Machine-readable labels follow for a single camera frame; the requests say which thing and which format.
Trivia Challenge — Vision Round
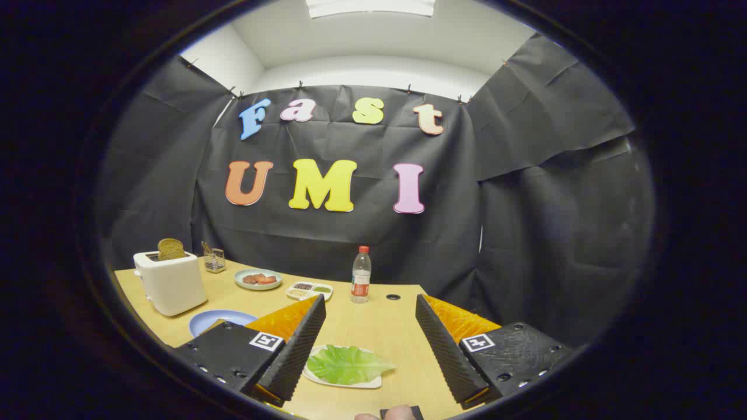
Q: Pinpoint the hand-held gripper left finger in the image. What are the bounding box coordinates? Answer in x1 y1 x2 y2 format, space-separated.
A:
174 294 327 408

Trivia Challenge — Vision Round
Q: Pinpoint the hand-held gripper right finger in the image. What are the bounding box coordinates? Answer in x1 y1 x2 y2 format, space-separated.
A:
416 294 575 410

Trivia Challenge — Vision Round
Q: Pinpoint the green lettuce leaf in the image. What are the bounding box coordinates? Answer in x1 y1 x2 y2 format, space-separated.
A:
306 345 397 386

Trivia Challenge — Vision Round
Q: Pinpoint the brown toast slice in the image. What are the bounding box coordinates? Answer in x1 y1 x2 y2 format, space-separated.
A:
158 238 186 261

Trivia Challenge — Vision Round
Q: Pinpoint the white divided condiment tray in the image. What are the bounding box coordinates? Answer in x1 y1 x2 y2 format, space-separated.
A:
286 282 334 302

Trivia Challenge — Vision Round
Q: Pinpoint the white square plate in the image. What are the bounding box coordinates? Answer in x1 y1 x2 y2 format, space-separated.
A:
302 345 383 390

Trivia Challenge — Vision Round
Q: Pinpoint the pale green round plate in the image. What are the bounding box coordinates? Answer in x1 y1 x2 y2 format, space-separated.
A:
234 268 283 291

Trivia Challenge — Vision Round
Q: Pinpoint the blue round plate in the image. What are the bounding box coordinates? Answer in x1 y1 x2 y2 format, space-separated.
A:
189 310 258 338

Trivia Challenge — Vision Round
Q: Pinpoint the clear plastic water bottle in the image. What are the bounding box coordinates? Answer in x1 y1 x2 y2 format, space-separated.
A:
351 246 372 304

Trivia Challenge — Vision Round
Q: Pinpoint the black backdrop cloth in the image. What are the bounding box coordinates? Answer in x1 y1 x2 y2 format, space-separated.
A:
96 32 657 351

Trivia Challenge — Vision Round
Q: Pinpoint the small glass holder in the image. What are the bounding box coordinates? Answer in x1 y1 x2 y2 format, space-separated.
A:
201 241 226 274

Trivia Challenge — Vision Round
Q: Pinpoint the white toaster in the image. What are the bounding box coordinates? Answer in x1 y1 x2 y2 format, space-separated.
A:
133 251 208 317

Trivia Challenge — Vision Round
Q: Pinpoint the ceiling light panel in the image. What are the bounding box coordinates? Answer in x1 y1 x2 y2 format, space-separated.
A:
305 0 437 18

